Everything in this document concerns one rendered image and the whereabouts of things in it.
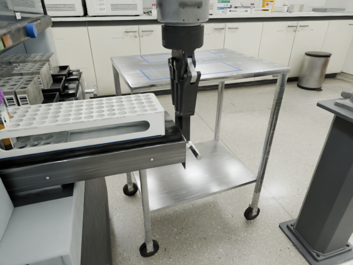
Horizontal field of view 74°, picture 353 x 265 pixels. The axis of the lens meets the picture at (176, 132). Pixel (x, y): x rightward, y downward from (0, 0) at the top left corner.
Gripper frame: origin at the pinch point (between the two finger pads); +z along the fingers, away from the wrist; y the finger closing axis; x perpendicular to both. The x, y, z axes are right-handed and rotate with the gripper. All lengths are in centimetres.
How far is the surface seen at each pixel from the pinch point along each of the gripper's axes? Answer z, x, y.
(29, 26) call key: -19.3, -28.1, -18.8
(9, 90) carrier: -8.6, -33.1, -10.4
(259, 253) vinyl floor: 81, 42, -11
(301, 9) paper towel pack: -8, 274, -274
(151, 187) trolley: 52, -2, -40
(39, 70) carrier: -8.5, -30.4, -25.3
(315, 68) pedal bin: 55, 243, -193
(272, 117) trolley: 19, 49, -29
